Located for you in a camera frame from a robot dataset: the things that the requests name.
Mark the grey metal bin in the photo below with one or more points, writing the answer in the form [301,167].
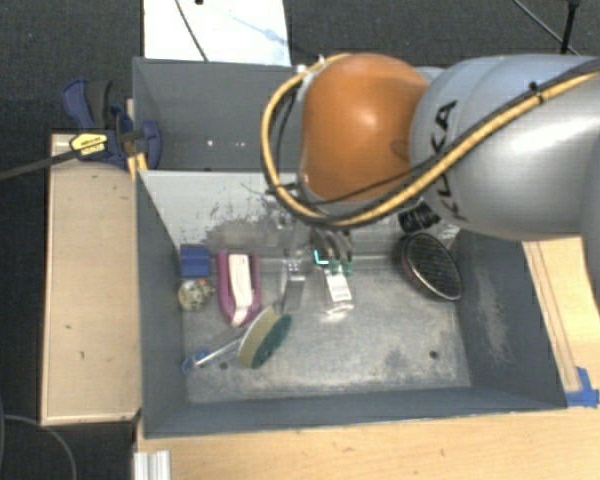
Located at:
[380,348]

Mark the clear pen with blue cap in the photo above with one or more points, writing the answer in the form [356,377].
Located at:
[215,354]

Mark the blue block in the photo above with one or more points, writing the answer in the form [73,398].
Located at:
[195,262]

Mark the black oval mesh brush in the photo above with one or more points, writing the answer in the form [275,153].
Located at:
[432,268]

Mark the clear bottle with white label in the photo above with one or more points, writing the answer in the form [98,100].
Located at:
[339,293]

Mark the yellow and green round sponge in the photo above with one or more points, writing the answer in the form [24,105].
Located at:
[260,340]

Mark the speckled pale ball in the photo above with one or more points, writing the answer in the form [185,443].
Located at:
[195,295]

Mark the black cylinder on white bracket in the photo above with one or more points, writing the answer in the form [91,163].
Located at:
[419,220]

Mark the pale wood board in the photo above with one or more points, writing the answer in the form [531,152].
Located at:
[90,288]

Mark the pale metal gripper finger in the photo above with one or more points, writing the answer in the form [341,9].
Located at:
[294,290]
[290,233]

